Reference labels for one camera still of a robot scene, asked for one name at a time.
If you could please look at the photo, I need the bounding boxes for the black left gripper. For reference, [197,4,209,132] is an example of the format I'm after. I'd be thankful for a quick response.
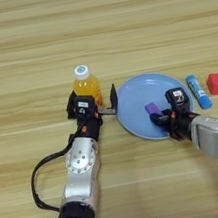
[62,82,126,146]

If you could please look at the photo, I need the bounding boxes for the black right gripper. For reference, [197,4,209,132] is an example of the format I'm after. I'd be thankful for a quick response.
[148,100,202,147]

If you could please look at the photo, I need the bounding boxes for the purple rectangular block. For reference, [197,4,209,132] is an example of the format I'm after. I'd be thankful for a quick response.
[144,100,163,118]

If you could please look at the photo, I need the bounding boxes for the orange juice bottle white cap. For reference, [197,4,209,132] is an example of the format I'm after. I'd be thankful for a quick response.
[69,61,106,112]

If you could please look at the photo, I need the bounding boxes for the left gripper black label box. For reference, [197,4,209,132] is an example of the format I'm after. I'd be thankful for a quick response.
[70,92,100,120]

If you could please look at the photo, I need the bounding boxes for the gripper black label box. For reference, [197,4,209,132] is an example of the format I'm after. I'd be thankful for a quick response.
[70,92,100,120]
[164,85,191,109]

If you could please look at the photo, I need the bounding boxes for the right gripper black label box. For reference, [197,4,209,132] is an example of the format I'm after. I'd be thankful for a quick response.
[164,85,191,109]

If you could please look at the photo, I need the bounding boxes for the light blue round plate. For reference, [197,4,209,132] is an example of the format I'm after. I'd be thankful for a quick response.
[109,65,200,147]

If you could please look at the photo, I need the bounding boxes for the blue glue stick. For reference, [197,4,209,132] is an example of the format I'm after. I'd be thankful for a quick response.
[183,71,214,113]

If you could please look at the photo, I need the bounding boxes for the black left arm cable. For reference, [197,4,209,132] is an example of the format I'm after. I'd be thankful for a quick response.
[21,124,100,217]

